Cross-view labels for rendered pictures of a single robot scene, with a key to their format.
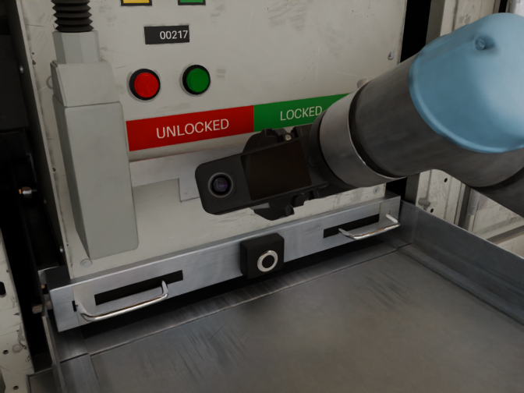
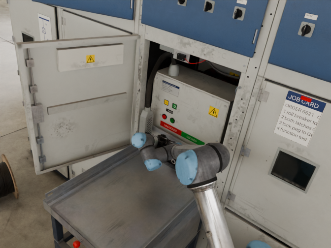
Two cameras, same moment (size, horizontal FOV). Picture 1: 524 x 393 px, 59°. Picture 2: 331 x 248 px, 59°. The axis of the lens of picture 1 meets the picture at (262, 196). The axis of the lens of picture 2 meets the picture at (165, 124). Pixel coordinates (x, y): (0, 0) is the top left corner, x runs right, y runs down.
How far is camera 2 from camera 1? 1.48 m
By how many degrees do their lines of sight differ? 57
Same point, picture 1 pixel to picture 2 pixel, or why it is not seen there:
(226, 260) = not seen: hidden behind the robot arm
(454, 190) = (226, 188)
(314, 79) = (195, 134)
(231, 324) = not seen: hidden behind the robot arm
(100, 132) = (143, 120)
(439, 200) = (220, 186)
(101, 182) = (141, 126)
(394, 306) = (178, 187)
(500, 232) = (248, 220)
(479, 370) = (163, 199)
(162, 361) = not seen: hidden behind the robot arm
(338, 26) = (202, 127)
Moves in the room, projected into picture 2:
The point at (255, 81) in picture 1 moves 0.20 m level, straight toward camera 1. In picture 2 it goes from (182, 127) to (150, 131)
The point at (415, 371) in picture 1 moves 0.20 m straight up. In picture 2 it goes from (158, 190) to (162, 162)
